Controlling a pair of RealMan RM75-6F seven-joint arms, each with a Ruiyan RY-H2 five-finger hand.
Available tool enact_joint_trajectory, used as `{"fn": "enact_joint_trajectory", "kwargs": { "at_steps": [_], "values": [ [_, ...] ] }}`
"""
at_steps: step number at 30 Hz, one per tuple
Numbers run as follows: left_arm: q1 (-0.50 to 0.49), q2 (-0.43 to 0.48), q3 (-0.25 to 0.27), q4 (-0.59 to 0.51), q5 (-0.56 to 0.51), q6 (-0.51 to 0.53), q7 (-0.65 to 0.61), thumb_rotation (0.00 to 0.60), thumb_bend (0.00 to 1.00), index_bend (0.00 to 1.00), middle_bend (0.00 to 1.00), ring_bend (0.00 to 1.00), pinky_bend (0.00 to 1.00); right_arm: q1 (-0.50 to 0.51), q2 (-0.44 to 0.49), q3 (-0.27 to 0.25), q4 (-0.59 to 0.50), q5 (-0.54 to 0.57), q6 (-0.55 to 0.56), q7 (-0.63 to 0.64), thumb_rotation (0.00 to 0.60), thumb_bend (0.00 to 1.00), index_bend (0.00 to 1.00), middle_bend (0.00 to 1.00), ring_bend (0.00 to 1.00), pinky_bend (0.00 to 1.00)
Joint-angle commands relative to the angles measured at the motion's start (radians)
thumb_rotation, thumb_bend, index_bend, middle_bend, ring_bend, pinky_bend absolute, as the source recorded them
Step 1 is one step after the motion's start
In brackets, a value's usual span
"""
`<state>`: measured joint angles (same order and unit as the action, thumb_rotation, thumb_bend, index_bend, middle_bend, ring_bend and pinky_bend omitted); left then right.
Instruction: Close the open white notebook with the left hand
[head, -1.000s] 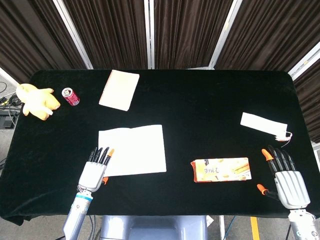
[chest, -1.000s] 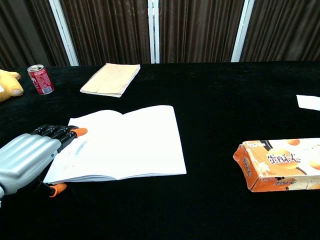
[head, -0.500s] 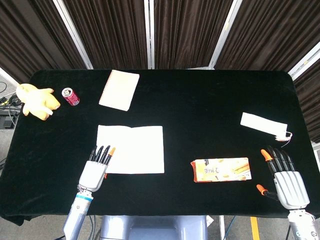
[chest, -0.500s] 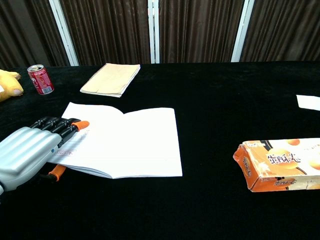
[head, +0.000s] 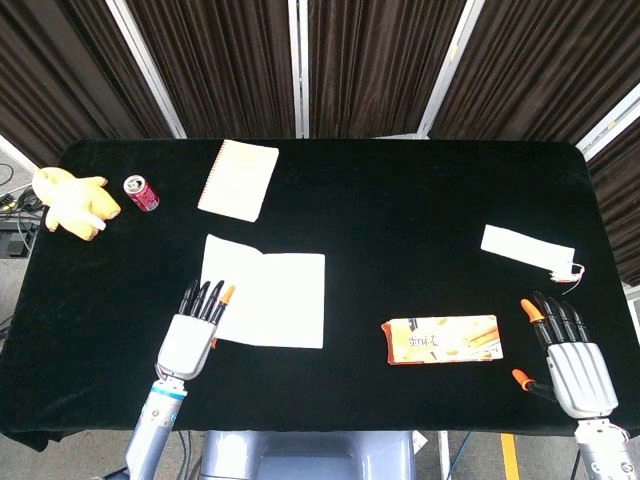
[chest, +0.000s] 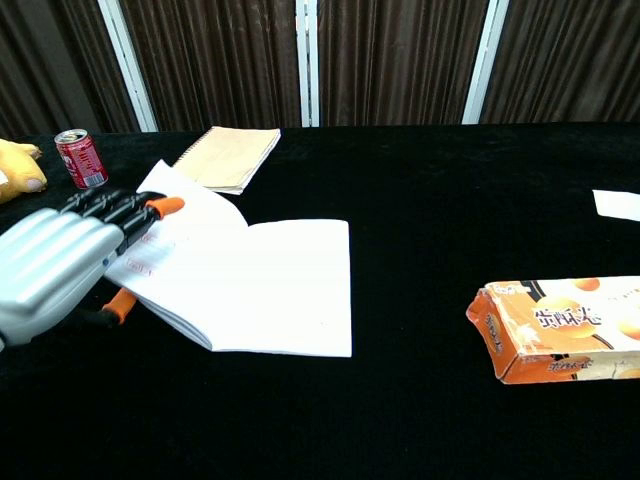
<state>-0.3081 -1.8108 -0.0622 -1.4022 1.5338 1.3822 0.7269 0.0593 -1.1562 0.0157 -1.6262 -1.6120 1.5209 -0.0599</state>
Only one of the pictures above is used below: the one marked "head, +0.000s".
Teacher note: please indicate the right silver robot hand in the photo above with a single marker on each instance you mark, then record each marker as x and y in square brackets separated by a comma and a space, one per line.
[580, 372]

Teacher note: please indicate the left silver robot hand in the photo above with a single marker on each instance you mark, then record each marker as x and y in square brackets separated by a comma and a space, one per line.
[185, 342]

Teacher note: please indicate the white booklet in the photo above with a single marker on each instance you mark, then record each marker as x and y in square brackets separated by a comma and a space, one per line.
[280, 300]

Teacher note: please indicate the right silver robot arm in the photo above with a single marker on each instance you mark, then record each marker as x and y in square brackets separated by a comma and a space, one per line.
[602, 450]

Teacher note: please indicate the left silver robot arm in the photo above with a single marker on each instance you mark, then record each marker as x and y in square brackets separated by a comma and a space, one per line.
[150, 430]

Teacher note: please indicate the tan spiral-bound notebook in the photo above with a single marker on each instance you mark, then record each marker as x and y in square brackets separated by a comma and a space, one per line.
[237, 180]

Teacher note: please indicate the orange snack box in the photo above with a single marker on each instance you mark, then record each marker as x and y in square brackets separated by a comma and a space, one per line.
[442, 340]

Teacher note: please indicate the red soda can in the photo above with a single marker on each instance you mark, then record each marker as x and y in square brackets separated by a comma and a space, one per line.
[142, 195]

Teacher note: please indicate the white table leg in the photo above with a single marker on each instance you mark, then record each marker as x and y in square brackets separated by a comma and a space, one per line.
[443, 455]

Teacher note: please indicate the grey-blue robot torso base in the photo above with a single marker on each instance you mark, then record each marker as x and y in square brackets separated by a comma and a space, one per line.
[300, 455]

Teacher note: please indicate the brown pleated curtain panel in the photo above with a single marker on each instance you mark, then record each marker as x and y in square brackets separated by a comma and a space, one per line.
[540, 65]
[215, 65]
[385, 65]
[620, 210]
[60, 65]

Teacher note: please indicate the yellow plush toy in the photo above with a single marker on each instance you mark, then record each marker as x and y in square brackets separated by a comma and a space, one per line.
[75, 200]

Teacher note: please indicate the black velvet tablecloth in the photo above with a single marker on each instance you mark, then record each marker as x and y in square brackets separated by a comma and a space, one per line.
[375, 225]

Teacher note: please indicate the white screen frame post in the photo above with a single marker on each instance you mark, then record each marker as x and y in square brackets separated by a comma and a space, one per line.
[298, 65]
[150, 75]
[447, 70]
[607, 125]
[15, 150]

